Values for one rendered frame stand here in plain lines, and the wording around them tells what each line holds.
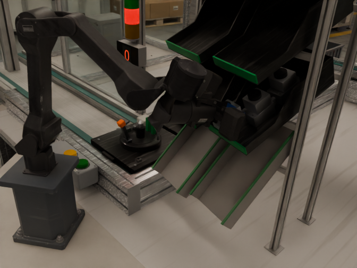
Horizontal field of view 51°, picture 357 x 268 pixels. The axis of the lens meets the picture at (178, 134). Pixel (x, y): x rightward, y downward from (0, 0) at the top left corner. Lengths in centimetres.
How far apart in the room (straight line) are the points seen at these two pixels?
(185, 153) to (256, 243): 31
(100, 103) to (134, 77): 88
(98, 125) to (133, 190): 47
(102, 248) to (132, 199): 16
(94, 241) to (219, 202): 35
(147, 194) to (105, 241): 19
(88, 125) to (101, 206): 43
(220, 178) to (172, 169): 15
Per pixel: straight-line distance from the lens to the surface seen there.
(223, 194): 94
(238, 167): 95
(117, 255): 102
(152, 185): 113
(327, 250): 112
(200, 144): 102
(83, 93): 170
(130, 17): 131
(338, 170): 146
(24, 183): 96
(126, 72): 72
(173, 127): 134
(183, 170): 102
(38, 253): 106
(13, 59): 213
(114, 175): 111
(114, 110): 152
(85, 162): 116
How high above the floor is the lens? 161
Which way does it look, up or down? 29 degrees down
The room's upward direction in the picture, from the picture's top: 3 degrees clockwise
